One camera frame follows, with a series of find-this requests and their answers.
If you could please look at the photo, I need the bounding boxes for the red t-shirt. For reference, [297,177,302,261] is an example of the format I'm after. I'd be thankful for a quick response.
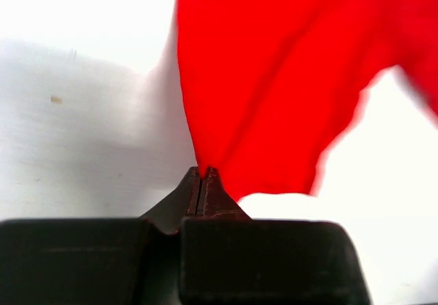
[177,0,437,200]

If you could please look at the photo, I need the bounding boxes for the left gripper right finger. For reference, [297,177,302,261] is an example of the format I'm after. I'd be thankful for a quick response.
[179,168,370,304]

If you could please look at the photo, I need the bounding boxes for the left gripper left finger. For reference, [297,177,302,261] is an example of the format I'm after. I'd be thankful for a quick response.
[1,167,200,304]

